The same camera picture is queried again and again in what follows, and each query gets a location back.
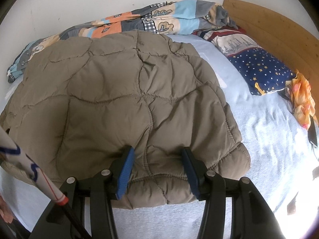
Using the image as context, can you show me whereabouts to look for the wooden headboard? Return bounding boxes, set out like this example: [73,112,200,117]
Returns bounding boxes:
[223,0,319,116]

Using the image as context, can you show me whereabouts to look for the white blue red cable sleeve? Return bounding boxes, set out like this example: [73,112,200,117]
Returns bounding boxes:
[0,126,69,206]

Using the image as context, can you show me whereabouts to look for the navy star pillow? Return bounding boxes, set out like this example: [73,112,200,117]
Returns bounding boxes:
[193,27,296,96]

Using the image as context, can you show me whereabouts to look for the olive puffer hooded jacket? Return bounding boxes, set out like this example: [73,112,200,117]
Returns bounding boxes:
[1,31,251,209]

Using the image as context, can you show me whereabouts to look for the person left hand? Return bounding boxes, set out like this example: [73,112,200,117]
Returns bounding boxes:
[0,195,14,223]

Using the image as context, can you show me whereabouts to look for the orange floral cloth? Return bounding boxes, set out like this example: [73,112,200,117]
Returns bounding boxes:
[286,70,318,131]

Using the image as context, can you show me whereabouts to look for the light blue cloud bedsheet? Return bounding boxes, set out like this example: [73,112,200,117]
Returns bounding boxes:
[1,36,315,238]

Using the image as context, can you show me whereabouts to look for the patchwork cartoon quilt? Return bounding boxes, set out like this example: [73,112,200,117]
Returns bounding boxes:
[7,0,237,84]

